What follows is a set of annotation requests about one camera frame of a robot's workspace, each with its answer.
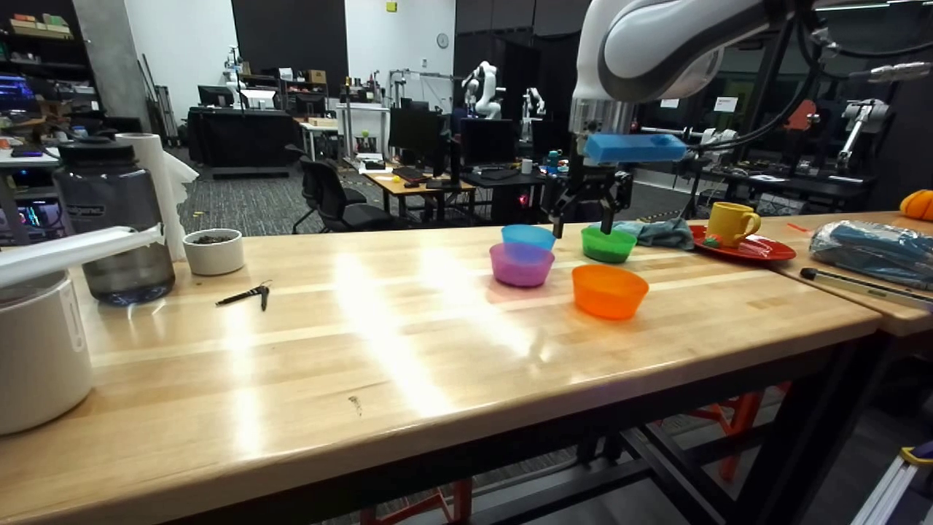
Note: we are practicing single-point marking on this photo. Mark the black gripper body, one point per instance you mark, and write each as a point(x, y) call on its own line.
point(599, 178)

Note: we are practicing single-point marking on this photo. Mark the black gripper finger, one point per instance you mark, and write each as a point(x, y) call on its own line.
point(560, 217)
point(613, 204)

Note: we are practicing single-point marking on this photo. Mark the purple plastic bowl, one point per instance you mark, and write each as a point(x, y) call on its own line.
point(519, 268)

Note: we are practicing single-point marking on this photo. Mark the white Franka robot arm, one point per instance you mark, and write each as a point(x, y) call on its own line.
point(672, 45)

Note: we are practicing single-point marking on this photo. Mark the grey background robot arm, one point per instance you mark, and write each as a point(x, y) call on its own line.
point(861, 131)

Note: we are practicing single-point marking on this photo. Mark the small white background robot arm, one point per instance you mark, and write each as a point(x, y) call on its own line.
point(533, 106)

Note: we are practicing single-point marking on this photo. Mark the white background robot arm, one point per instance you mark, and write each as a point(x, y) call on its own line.
point(481, 87)

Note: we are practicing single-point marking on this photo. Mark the blue plastic bowl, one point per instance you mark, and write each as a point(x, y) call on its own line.
point(527, 237)

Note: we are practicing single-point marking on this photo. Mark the green plastic bowl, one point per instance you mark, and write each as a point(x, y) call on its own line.
point(608, 248)

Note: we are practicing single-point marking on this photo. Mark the orange plastic bowl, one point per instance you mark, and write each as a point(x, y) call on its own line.
point(608, 299)

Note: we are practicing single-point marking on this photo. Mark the teal cloth rag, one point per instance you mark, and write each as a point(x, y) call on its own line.
point(664, 235)

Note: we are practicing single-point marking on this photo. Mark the yellow mug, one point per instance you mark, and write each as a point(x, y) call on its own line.
point(729, 221)

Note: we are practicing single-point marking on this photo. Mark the wooden background desk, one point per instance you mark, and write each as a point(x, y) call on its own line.
point(408, 184)

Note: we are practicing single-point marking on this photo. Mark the red plate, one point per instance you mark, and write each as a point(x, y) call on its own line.
point(761, 251)

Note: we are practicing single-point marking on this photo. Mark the black computer monitor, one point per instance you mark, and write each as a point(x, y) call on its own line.
point(418, 131)

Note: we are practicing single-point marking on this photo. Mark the black office chair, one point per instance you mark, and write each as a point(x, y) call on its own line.
point(331, 192)

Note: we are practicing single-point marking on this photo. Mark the orange pumpkin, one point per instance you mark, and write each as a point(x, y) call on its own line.
point(918, 204)

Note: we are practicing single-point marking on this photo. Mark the small black hex key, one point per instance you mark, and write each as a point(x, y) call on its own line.
point(245, 293)

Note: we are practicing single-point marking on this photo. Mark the black background cabinet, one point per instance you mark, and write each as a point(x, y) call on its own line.
point(236, 135)

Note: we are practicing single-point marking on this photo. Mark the small white ceramic cup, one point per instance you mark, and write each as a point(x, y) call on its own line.
point(214, 255)

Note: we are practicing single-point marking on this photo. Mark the glass jar with black lid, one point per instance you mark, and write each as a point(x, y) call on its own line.
point(112, 192)

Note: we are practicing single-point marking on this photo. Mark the round wall clock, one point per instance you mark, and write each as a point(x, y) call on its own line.
point(443, 42)

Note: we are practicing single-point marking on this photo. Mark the aluminium rail with yellow clip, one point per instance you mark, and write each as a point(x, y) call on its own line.
point(889, 490)

